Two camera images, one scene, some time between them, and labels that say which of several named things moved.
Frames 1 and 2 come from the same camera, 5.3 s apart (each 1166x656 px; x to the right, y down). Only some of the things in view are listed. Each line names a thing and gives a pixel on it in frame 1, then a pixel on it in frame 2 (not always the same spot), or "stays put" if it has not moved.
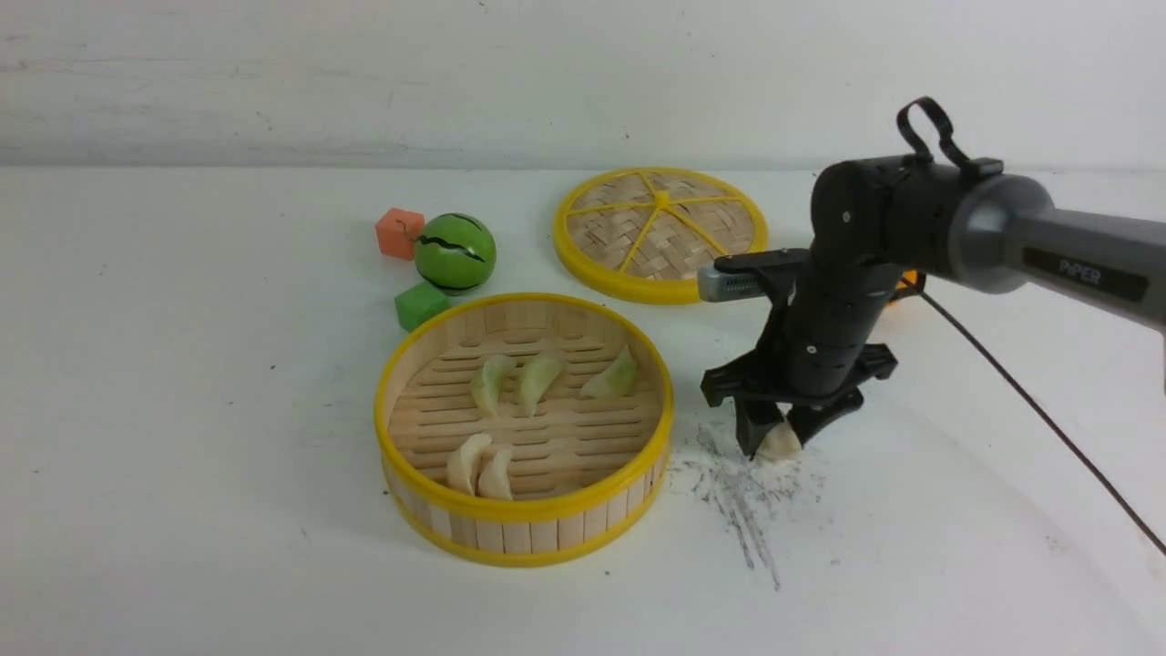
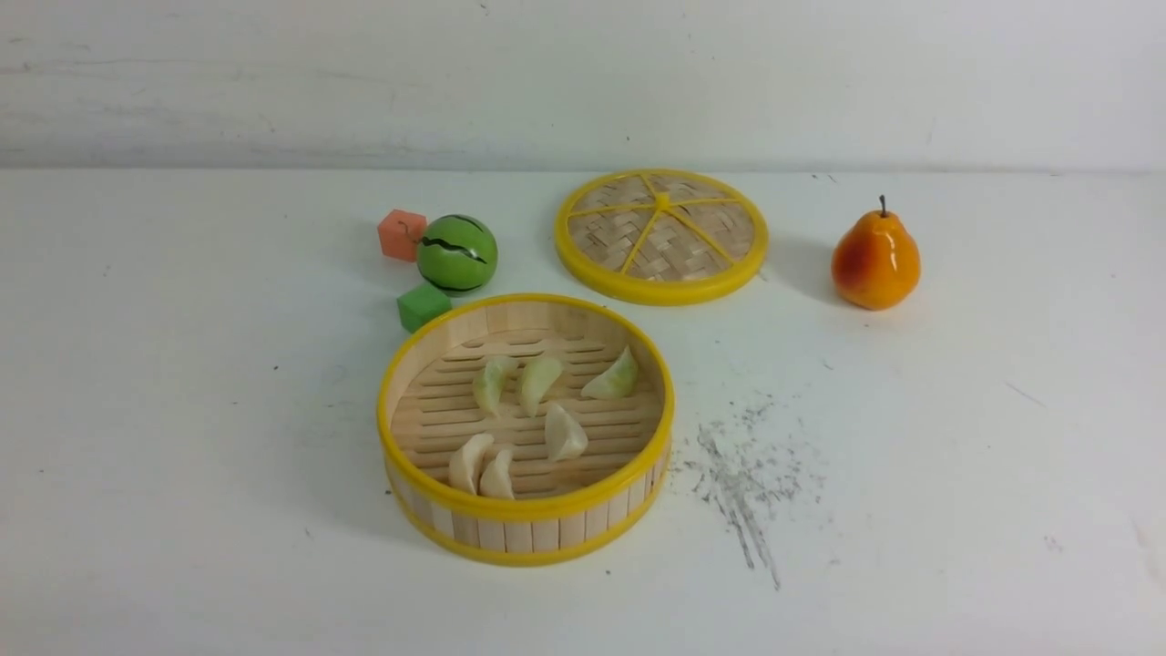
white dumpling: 494,479 stays put
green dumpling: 618,380 stays put
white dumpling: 462,466 stays put
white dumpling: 780,445 → 566,439
